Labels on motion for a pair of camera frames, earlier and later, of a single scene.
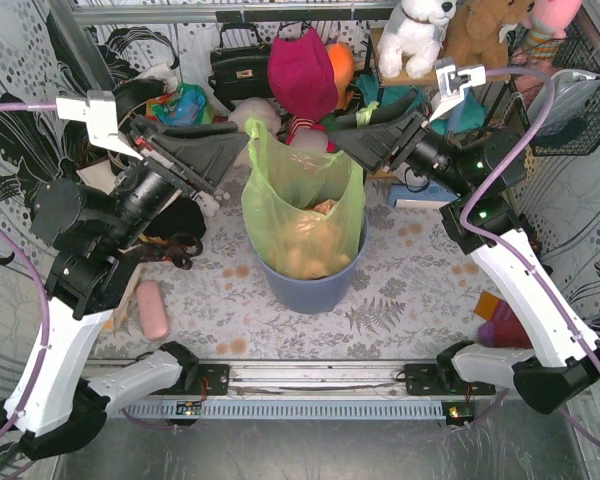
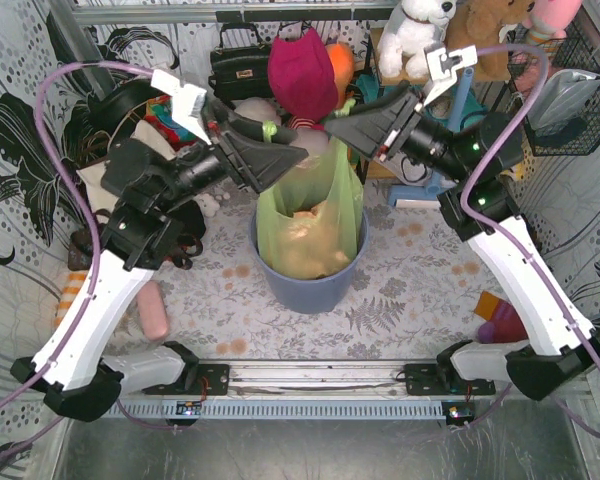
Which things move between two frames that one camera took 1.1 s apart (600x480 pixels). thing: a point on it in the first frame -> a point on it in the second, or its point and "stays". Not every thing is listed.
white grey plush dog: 412,37 stays
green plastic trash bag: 304,211 stays
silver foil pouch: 571,90 stays
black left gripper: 169,163 -> 231,156
